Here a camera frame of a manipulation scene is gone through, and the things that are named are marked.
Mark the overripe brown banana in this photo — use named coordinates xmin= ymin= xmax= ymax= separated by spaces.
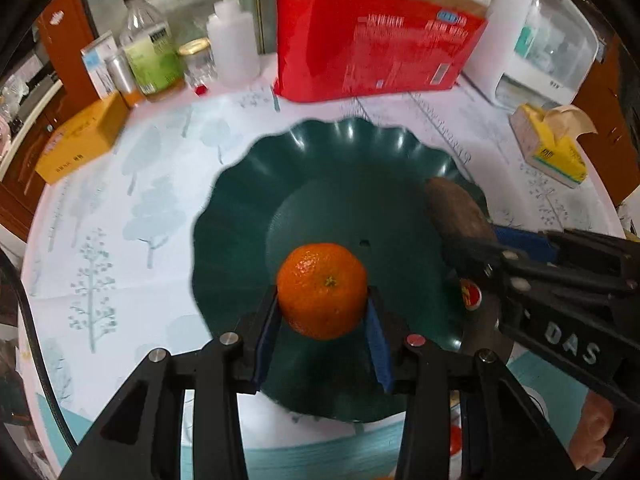
xmin=424 ymin=178 xmax=498 ymax=255

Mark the mandarin orange without stem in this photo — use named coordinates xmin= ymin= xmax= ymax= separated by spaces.
xmin=277 ymin=243 xmax=368 ymax=341

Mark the large yellow orange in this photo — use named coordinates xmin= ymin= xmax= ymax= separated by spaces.
xmin=460 ymin=278 xmax=483 ymax=311

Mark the person's hand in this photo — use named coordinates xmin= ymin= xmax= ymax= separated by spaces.
xmin=568 ymin=390 xmax=614 ymax=469

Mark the teal striped floral placemat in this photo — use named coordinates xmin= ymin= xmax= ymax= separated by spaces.
xmin=36 ymin=339 xmax=587 ymax=479

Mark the yellow tissue pack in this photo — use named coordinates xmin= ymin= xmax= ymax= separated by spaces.
xmin=509 ymin=104 xmax=597 ymax=188

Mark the white appliance with clear lid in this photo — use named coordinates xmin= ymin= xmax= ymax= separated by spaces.
xmin=463 ymin=0 xmax=598 ymax=110

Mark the dark green scalloped plate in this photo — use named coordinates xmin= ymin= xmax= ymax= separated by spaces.
xmin=191 ymin=116 xmax=494 ymax=424

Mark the yellow cardboard box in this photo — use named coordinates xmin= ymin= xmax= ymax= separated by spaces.
xmin=36 ymin=92 xmax=129 ymax=184

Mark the red paper cup package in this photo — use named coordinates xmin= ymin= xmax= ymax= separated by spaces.
xmin=274 ymin=0 xmax=494 ymax=103

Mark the clear bottle green label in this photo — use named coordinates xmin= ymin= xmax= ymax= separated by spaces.
xmin=119 ymin=0 xmax=184 ymax=101

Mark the silver metal can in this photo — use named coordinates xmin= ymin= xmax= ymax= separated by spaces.
xmin=105 ymin=49 xmax=144 ymax=108

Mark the small glass jar gold lid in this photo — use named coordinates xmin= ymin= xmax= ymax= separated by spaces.
xmin=177 ymin=38 xmax=216 ymax=90

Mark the white blue small carton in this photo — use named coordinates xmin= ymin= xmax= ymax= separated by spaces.
xmin=80 ymin=32 xmax=117 ymax=99

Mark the white plastic squeeze bottle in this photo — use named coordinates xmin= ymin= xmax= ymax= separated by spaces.
xmin=207 ymin=0 xmax=260 ymax=88

